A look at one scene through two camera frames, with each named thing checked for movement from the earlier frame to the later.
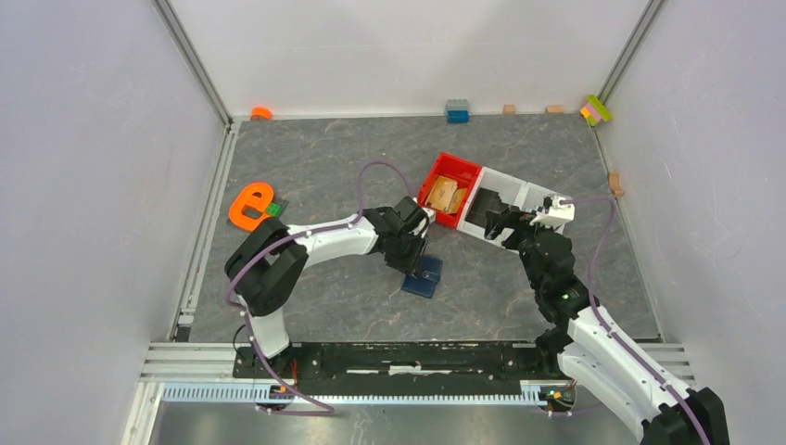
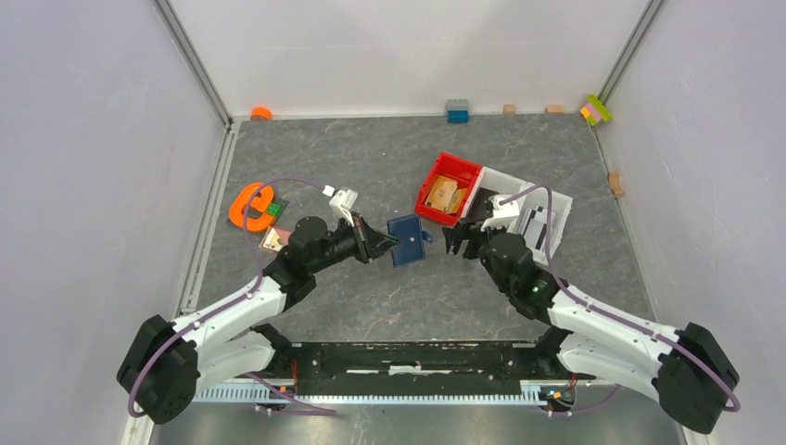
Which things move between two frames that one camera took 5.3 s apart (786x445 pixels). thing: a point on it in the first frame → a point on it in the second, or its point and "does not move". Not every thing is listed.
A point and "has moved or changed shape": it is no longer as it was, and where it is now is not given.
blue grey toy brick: x=457 y=111 does not move
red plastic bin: x=448 y=188 does not move
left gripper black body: x=400 y=256 → x=350 y=239
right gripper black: x=517 y=220 → x=454 y=235
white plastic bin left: x=509 y=187 does not move
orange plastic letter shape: x=258 y=195 does not move
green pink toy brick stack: x=594 y=110 does not move
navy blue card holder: x=425 y=285 has moved or changed shape
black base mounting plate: x=403 y=362 does not move
